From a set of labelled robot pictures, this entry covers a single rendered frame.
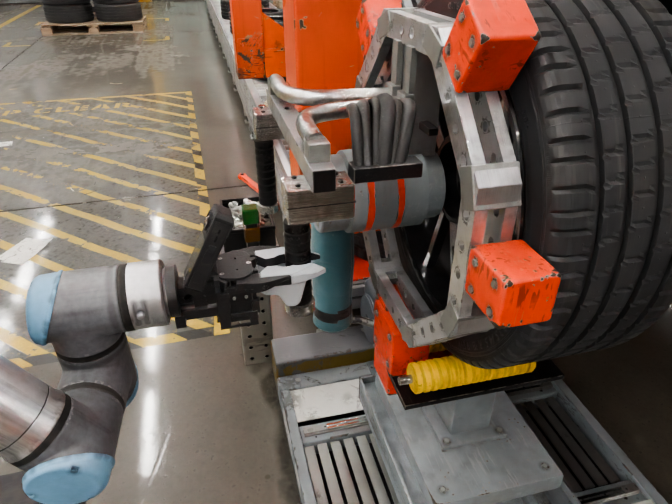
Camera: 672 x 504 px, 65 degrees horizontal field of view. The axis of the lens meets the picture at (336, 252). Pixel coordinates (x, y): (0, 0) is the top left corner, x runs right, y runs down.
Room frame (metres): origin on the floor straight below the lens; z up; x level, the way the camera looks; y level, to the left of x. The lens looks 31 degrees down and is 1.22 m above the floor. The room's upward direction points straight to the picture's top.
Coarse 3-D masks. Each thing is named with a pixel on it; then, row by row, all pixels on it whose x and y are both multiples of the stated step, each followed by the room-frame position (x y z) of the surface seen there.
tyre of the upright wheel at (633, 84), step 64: (448, 0) 0.91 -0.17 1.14; (576, 0) 0.76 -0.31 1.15; (640, 0) 0.78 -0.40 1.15; (576, 64) 0.66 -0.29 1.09; (640, 64) 0.69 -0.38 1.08; (576, 128) 0.60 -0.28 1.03; (640, 128) 0.62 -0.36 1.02; (576, 192) 0.57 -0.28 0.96; (640, 192) 0.59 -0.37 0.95; (576, 256) 0.56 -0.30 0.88; (640, 256) 0.58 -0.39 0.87; (576, 320) 0.57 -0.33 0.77; (640, 320) 0.61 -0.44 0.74
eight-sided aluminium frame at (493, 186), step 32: (384, 32) 0.93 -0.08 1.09; (416, 32) 0.81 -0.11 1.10; (448, 32) 0.73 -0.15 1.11; (384, 64) 1.06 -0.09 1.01; (448, 96) 0.70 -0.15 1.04; (480, 96) 0.69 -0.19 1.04; (448, 128) 0.68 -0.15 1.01; (480, 128) 0.68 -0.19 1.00; (480, 160) 0.61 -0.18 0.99; (512, 160) 0.62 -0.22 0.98; (480, 192) 0.58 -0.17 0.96; (512, 192) 0.60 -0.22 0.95; (480, 224) 0.59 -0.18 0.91; (512, 224) 0.60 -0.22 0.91; (384, 288) 0.88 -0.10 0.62; (416, 320) 0.77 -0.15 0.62; (448, 320) 0.61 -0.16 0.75; (480, 320) 0.59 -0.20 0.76
